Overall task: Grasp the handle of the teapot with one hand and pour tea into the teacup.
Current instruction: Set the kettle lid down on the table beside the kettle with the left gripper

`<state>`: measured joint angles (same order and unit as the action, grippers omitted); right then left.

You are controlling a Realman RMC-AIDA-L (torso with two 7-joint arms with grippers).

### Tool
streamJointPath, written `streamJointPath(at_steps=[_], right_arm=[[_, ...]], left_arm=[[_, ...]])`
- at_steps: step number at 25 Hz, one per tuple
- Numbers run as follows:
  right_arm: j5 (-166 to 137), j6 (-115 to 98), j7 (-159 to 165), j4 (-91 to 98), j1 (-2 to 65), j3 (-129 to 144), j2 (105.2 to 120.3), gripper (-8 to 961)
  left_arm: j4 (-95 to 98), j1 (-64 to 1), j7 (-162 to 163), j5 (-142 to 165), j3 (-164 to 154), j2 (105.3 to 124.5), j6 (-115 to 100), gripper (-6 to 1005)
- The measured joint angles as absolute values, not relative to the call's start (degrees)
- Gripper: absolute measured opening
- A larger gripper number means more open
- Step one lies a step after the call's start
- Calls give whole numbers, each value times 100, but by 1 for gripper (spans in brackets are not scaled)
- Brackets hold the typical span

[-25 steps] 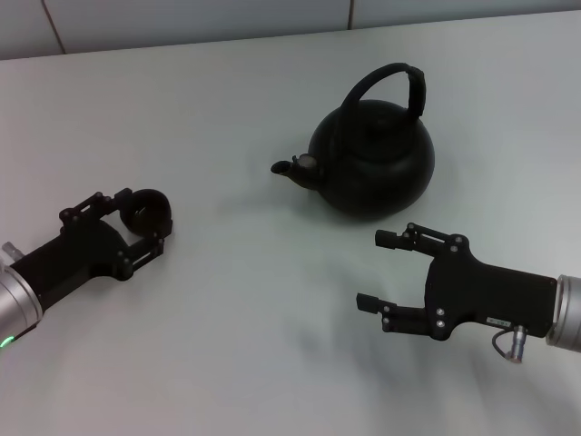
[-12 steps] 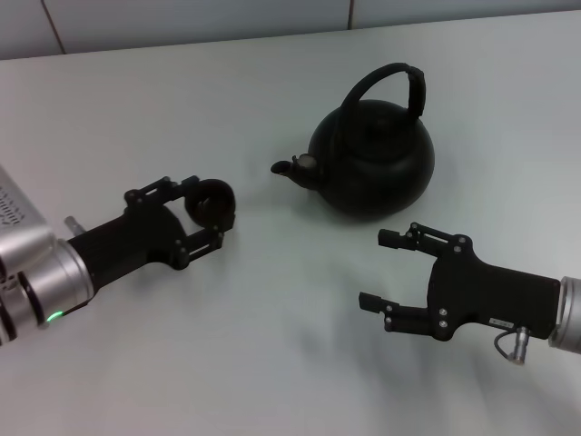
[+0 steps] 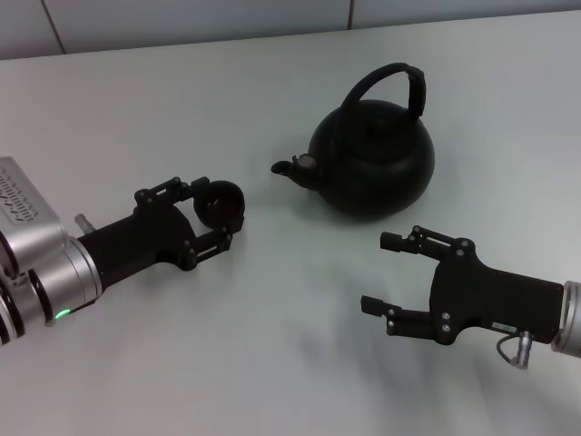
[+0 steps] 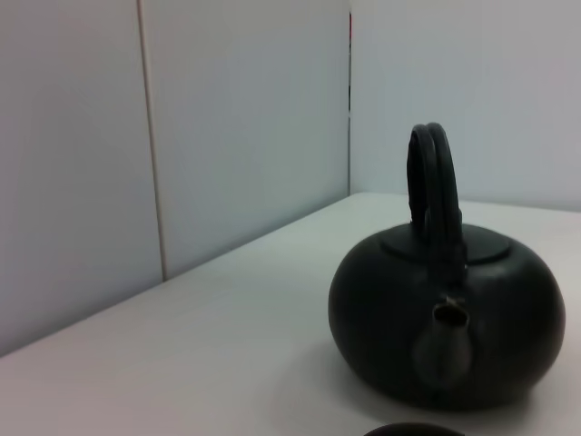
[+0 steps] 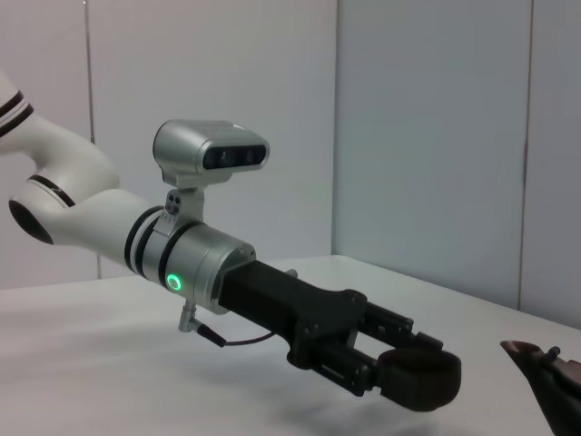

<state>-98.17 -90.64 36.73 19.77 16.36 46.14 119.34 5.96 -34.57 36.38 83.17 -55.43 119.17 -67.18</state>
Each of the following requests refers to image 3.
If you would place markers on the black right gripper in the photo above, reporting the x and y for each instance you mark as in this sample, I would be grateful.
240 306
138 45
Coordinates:
485 300

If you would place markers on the small black teacup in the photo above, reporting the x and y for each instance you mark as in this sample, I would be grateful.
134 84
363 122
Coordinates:
222 209

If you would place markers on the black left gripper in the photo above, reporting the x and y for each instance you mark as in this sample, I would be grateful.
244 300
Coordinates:
145 240

